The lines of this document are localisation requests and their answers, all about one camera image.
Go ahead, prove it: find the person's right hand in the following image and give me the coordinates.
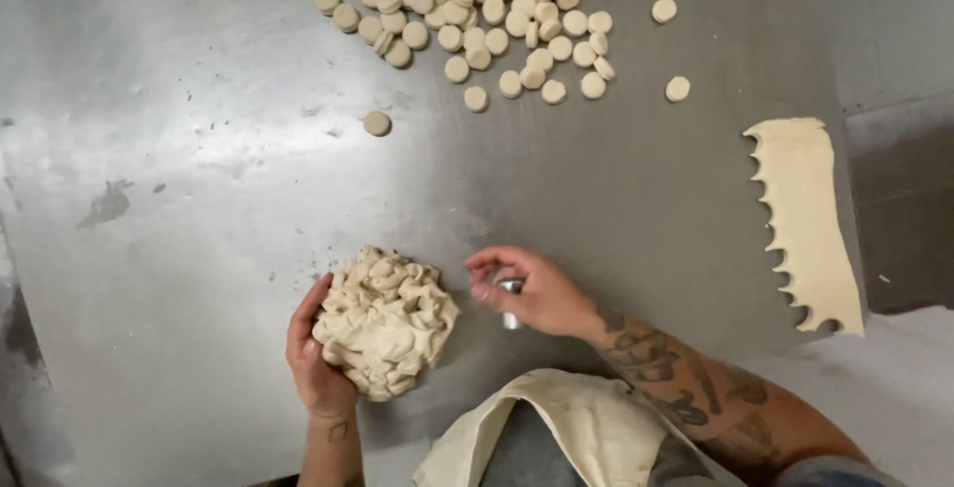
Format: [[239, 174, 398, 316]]
[[464, 246, 605, 342]]

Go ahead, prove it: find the person's left hand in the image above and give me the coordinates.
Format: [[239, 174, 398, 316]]
[[286, 272, 361, 417]]

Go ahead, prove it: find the round metal dough cutter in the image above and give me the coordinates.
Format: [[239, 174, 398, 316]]
[[497, 278, 527, 331]]

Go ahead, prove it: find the lump of dough scraps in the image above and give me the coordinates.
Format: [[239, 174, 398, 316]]
[[312, 245, 462, 403]]

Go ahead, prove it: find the beige apron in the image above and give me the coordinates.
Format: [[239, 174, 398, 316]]
[[411, 368, 720, 487]]

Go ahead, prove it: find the scalloped dough sheet strip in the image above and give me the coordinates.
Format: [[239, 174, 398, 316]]
[[742, 116, 866, 338]]

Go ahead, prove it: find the pile of cut dough rounds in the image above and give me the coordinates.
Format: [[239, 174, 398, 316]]
[[313, 0, 652, 114]]

